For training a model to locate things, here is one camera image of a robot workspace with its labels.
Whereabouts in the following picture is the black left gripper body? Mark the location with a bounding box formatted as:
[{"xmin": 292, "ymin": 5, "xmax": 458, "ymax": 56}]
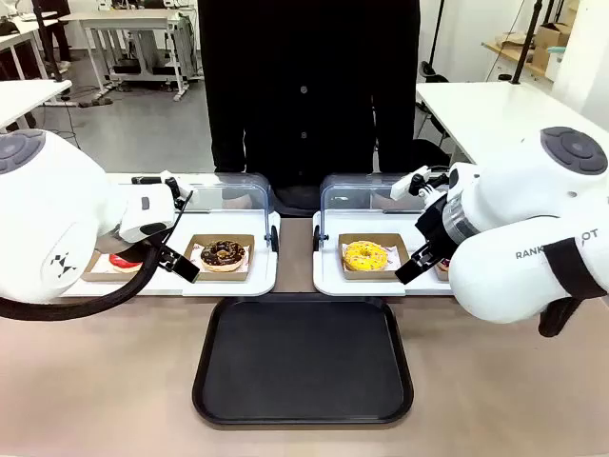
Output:
[{"xmin": 97, "ymin": 227, "xmax": 166, "ymax": 261}]

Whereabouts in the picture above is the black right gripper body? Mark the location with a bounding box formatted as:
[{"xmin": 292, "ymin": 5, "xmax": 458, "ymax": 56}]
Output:
[{"xmin": 414, "ymin": 193, "xmax": 462, "ymax": 252}]

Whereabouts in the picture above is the red glazed donut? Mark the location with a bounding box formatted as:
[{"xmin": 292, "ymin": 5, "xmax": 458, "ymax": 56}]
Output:
[{"xmin": 108, "ymin": 251, "xmax": 145, "ymax": 274}]

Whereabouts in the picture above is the chocolate sprinkled donut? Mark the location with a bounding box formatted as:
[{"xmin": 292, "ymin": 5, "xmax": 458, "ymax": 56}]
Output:
[{"xmin": 199, "ymin": 239, "xmax": 247, "ymax": 273}]

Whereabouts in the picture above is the yellow sprinkled donut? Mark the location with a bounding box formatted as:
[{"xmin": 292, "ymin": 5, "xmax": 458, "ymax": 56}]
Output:
[{"xmin": 343, "ymin": 240, "xmax": 391, "ymax": 273}]

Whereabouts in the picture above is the black plastic serving tray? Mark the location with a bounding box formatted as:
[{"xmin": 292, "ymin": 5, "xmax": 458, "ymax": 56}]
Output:
[{"xmin": 191, "ymin": 294, "xmax": 415, "ymax": 427}]

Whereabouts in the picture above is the white display case base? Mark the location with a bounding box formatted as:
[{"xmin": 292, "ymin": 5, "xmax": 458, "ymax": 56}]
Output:
[
  {"xmin": 60, "ymin": 209, "xmax": 280, "ymax": 298},
  {"xmin": 311, "ymin": 211, "xmax": 459, "ymax": 297}
]

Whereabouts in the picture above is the clear display case lid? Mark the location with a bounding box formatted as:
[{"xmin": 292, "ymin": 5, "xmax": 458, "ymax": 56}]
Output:
[
  {"xmin": 187, "ymin": 171, "xmax": 283, "ymax": 252},
  {"xmin": 311, "ymin": 171, "xmax": 432, "ymax": 252}
]

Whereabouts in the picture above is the large white table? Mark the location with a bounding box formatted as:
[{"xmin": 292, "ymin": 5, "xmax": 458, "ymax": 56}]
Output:
[{"xmin": 415, "ymin": 80, "xmax": 609, "ymax": 166}]

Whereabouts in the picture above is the thin black lamp stand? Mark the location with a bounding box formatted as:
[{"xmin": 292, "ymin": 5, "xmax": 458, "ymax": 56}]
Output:
[{"xmin": 422, "ymin": 0, "xmax": 449, "ymax": 83}]

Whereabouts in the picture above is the wooden shelf board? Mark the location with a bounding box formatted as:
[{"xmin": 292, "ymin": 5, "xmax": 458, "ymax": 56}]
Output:
[{"xmin": 481, "ymin": 40, "xmax": 559, "ymax": 83}]

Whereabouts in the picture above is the small white table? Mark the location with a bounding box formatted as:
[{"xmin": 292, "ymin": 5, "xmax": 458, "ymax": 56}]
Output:
[{"xmin": 0, "ymin": 79, "xmax": 73, "ymax": 133}]

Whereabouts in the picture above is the person in black coat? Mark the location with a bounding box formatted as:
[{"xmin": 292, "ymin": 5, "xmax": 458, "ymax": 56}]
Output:
[{"xmin": 196, "ymin": 0, "xmax": 422, "ymax": 210}]

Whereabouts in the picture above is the black pole stand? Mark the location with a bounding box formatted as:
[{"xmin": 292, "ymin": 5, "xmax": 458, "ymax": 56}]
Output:
[{"xmin": 509, "ymin": 0, "xmax": 546, "ymax": 86}]

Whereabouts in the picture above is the brown cardboard box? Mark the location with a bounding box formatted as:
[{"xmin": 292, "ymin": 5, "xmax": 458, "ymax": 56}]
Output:
[{"xmin": 531, "ymin": 22, "xmax": 575, "ymax": 69}]

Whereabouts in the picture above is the white height-adjustable desk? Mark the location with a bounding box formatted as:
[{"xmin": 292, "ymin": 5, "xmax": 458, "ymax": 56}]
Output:
[{"xmin": 59, "ymin": 10, "xmax": 201, "ymax": 102}]

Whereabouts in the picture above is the background person in dark clothes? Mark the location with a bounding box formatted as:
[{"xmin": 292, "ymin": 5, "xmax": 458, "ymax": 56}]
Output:
[{"xmin": 36, "ymin": 0, "xmax": 73, "ymax": 83}]

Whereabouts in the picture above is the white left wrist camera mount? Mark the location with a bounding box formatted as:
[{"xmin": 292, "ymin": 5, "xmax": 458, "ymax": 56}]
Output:
[{"xmin": 117, "ymin": 183, "xmax": 176, "ymax": 244}]

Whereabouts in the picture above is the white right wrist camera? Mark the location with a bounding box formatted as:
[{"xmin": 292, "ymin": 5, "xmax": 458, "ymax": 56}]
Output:
[{"xmin": 389, "ymin": 165, "xmax": 451, "ymax": 202}]

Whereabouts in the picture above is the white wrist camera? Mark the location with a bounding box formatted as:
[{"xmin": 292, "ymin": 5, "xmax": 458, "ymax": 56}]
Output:
[
  {"xmin": 389, "ymin": 165, "xmax": 451, "ymax": 202},
  {"xmin": 130, "ymin": 169, "xmax": 192, "ymax": 210}
]

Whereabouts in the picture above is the thin black camera cable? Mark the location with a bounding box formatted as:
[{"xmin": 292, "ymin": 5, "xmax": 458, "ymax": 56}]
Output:
[{"xmin": 161, "ymin": 189, "xmax": 195, "ymax": 249}]

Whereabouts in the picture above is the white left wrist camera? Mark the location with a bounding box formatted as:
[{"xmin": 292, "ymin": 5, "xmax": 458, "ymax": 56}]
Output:
[{"xmin": 130, "ymin": 169, "xmax": 192, "ymax": 210}]

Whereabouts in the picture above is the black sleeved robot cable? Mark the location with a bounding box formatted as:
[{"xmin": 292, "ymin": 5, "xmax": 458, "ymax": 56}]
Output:
[{"xmin": 0, "ymin": 240, "xmax": 160, "ymax": 322}]

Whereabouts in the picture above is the black strap on arm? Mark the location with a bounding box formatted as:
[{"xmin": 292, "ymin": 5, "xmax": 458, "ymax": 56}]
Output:
[{"xmin": 537, "ymin": 236, "xmax": 609, "ymax": 339}]

